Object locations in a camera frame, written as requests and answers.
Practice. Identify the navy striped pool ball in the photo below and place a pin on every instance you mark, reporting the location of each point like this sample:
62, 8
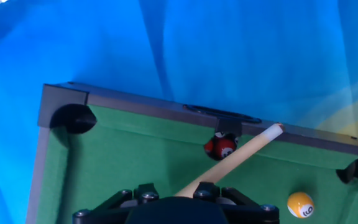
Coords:
236, 140

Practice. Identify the yellow striped pool ball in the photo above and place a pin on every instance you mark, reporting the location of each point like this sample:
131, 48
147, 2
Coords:
300, 204

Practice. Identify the blue mountain print cloth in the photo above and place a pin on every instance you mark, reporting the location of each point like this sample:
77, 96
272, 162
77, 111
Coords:
197, 46

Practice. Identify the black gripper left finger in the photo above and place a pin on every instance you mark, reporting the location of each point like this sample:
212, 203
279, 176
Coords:
104, 211

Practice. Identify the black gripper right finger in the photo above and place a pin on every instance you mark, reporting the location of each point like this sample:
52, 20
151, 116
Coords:
250, 211

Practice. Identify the red pool ball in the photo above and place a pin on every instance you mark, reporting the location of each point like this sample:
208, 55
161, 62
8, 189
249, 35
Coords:
224, 147

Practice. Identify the wooden pool cue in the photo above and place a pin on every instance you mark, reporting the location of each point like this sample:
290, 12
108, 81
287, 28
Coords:
228, 160

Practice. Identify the mini green pool table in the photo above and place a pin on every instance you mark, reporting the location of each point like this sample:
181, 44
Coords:
135, 161

